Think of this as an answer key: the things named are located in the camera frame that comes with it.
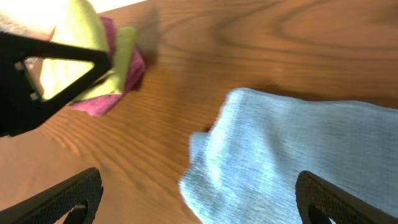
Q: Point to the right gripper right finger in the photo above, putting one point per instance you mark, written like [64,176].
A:
[320,202]

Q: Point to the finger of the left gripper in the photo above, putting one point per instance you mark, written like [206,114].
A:
[22,108]

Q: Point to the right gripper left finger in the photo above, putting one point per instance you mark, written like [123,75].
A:
[76,198]

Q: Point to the blue microfiber cloth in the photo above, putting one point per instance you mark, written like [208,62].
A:
[244,170]

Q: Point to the purple folded cloth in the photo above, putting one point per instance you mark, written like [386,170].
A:
[128,69]

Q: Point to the green folded cloth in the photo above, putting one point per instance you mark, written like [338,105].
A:
[80,27]

